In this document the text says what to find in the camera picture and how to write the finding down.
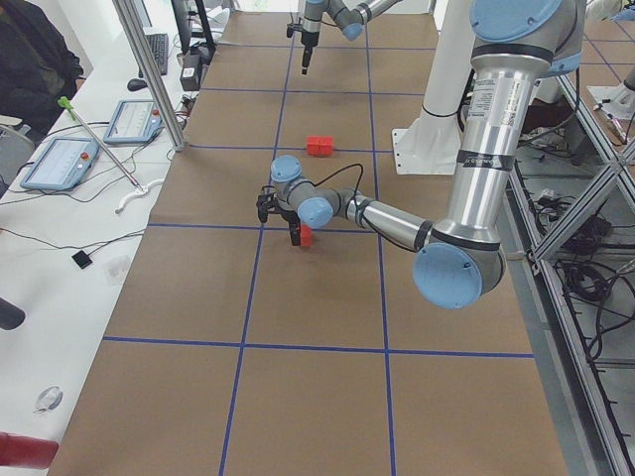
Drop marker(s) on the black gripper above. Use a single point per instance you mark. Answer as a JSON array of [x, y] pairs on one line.
[[310, 39], [291, 218]]

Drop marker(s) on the red block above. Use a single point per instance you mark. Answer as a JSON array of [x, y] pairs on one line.
[[326, 146], [313, 145], [306, 236]]

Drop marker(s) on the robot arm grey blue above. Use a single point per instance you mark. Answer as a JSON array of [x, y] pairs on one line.
[[349, 21], [488, 59]]

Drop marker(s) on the black box device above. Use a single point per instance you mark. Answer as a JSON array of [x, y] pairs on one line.
[[190, 76]]

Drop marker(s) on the black keyboard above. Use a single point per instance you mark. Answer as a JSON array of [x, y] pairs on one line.
[[159, 47]]

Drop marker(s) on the black computer mouse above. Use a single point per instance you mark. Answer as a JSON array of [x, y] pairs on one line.
[[136, 84]]

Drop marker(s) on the far teach pendant tablet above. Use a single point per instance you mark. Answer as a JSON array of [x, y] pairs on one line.
[[134, 122]]

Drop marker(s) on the teach pendant tablet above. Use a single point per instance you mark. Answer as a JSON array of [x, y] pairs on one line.
[[134, 122], [61, 165]]

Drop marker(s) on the near teach pendant tablet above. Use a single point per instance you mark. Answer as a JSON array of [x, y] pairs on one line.
[[61, 165]]

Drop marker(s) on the long metal rod green tip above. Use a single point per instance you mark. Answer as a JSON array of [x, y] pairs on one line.
[[64, 103]]

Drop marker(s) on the person in black jacket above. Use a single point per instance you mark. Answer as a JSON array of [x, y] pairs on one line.
[[37, 68]]

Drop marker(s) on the red cylinder on table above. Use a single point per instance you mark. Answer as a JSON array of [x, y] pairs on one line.
[[27, 452]]

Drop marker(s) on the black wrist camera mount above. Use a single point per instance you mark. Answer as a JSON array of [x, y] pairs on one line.
[[267, 203]]

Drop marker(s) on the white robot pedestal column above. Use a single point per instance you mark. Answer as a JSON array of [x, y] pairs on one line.
[[451, 65]]

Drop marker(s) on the white pedestal base plate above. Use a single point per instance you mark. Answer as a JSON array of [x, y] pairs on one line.
[[427, 147]]

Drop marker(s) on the aluminium frame post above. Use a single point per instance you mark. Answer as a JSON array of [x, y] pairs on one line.
[[133, 29]]

